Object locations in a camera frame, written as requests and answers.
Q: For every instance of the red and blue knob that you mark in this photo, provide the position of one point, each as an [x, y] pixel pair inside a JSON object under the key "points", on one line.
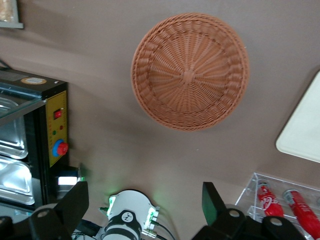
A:
{"points": [[61, 148]]}

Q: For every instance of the clear acrylic drinks rack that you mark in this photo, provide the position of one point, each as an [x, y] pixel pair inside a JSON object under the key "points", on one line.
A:
{"points": [[250, 197]]}

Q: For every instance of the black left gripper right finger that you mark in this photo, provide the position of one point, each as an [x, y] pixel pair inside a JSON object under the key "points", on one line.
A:
{"points": [[212, 207]]}

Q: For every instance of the cream rectangular plastic tray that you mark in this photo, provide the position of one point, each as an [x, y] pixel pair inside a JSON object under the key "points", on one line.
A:
{"points": [[302, 130]]}

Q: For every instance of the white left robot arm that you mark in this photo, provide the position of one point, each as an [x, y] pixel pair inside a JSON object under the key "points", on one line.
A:
{"points": [[130, 210]]}

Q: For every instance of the empty round wicker basket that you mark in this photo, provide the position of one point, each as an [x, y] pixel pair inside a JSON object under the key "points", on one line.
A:
{"points": [[190, 75]]}

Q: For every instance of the red rocker switch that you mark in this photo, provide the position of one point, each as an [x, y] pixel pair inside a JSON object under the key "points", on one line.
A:
{"points": [[58, 114]]}

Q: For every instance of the grey framed display case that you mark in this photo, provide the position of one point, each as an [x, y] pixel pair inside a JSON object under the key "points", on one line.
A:
{"points": [[10, 15]]}

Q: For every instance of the red cola can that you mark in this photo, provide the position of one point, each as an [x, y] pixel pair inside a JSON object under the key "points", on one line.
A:
{"points": [[270, 201], [303, 211]]}

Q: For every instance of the black food warmer cabinet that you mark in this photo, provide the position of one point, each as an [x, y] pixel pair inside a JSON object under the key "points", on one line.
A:
{"points": [[37, 135]]}

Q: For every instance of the stainless steel warmer pan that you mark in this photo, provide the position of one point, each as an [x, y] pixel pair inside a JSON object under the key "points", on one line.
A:
{"points": [[15, 182], [12, 140]]}

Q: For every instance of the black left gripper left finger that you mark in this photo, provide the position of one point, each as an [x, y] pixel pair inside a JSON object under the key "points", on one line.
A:
{"points": [[72, 207]]}

